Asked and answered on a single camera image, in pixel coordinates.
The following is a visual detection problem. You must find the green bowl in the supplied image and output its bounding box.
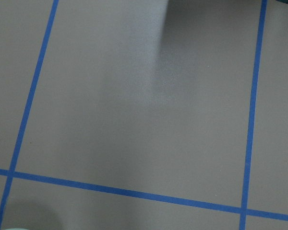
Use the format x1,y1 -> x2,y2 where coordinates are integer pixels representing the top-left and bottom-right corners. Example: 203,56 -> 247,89
4,228 -> 28,230

